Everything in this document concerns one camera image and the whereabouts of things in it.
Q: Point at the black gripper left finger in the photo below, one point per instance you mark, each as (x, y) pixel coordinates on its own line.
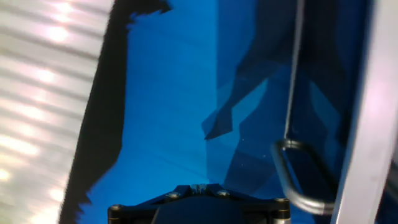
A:
(140, 210)

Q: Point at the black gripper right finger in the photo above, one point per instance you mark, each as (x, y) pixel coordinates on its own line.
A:
(264, 208)

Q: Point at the silver Galanz microwave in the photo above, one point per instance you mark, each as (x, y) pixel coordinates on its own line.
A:
(367, 109)

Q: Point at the black glass microwave door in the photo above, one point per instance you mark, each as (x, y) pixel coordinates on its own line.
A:
(323, 77)

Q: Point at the blue mountain print cloth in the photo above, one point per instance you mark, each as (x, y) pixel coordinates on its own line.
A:
(171, 93)

